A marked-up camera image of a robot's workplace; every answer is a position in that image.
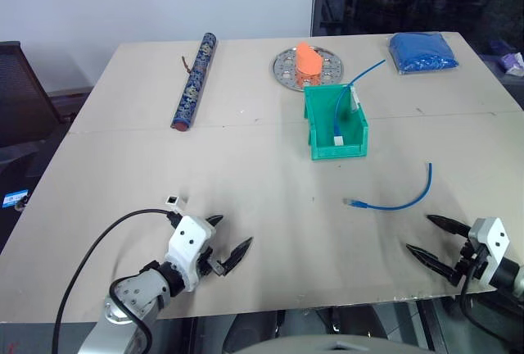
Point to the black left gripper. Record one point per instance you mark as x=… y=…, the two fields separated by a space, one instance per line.
x=206 y=261

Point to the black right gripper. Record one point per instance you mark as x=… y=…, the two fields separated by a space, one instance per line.
x=471 y=266

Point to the dark rounded robot base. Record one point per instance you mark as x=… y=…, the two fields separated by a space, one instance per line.
x=319 y=343

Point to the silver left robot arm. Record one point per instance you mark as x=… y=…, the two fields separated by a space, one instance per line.
x=139 y=288

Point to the white square hollow plastic holder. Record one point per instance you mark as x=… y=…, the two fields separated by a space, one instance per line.
x=173 y=200

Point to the green plastic bin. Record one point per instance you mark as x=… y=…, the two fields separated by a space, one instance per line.
x=352 y=151

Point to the blue patterned scroll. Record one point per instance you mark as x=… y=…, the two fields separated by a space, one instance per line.
x=196 y=79

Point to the round perforated metal tray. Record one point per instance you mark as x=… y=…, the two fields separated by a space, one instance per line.
x=282 y=69

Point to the blue plastic bag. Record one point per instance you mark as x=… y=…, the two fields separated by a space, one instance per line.
x=423 y=53

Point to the orange plastic object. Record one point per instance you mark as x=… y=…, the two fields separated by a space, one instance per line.
x=308 y=61

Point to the purple bag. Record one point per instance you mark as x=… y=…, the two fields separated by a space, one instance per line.
x=513 y=62

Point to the blue label sticker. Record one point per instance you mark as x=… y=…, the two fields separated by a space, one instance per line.
x=14 y=198

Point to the dark glass window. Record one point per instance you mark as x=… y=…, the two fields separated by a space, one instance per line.
x=409 y=5

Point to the black office chair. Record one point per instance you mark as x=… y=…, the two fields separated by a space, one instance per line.
x=20 y=96

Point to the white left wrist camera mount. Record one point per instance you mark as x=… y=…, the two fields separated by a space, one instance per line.
x=189 y=239

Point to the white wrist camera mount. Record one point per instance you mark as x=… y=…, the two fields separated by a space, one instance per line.
x=493 y=233
x=189 y=239

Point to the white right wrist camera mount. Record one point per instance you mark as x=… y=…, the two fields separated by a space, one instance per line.
x=493 y=233

